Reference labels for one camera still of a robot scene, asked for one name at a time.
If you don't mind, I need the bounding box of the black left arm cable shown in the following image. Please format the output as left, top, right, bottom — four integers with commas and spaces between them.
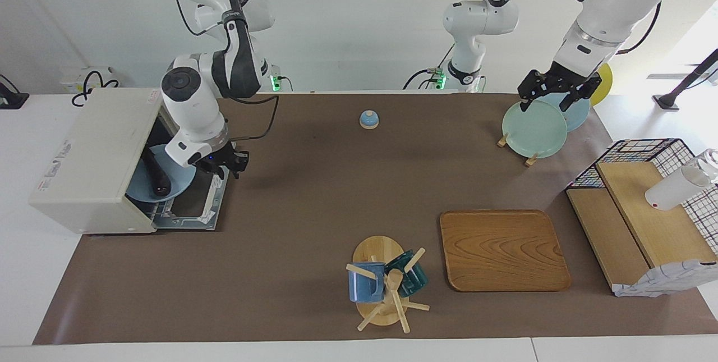
471, 0, 662, 55

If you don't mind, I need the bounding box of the black stand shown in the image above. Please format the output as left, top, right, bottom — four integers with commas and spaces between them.
652, 48, 718, 111

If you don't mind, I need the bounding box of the black outlet cable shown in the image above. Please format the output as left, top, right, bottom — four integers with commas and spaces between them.
71, 70, 120, 107

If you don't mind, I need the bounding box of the black wire basket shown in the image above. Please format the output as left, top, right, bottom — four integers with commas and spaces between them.
565, 138, 718, 256

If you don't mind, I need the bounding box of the wooden wire shelf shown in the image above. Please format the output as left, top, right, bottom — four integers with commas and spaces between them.
613, 260, 718, 298

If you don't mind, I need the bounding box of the brown table mat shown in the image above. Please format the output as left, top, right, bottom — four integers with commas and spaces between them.
33, 93, 718, 346

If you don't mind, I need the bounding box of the wooden plate rack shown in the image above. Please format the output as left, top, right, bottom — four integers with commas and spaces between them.
497, 133, 540, 167

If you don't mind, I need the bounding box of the light blue plate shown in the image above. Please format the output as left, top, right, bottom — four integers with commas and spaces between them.
538, 91, 591, 132
126, 144, 197, 204

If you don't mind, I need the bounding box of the white cup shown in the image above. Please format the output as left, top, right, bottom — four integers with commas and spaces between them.
645, 149, 718, 212

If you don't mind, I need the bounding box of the wooden tray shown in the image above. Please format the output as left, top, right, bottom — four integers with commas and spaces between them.
439, 209, 572, 293

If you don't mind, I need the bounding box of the dark purple eggplant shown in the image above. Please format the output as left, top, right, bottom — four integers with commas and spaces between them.
141, 152, 172, 196

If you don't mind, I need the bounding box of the white wall outlet box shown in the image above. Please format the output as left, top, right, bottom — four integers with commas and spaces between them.
59, 66, 121, 97

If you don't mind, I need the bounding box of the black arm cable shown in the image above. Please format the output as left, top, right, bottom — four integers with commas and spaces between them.
471, 0, 662, 55
173, 0, 280, 141

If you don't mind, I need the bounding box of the wooden mug tree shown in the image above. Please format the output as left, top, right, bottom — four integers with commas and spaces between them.
346, 235, 431, 334

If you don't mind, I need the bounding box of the dark green mug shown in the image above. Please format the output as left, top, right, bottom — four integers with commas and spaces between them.
384, 249, 429, 298

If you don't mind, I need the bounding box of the beige toaster oven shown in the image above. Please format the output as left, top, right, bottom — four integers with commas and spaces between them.
29, 88, 169, 235

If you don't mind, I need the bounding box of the wooden stepped shelf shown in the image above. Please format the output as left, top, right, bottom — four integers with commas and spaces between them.
565, 160, 718, 295

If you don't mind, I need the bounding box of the blue mug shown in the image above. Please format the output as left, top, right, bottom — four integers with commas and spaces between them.
348, 262, 386, 303

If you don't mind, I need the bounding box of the pale green plate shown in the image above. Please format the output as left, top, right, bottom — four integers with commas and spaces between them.
501, 99, 568, 159

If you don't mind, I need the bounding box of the glass oven door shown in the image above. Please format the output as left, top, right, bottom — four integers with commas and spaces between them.
151, 168, 229, 232

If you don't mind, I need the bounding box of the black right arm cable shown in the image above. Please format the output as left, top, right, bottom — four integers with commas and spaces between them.
173, 0, 280, 141

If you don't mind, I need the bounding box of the yellow plate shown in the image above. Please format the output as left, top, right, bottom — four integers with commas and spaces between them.
589, 63, 613, 107

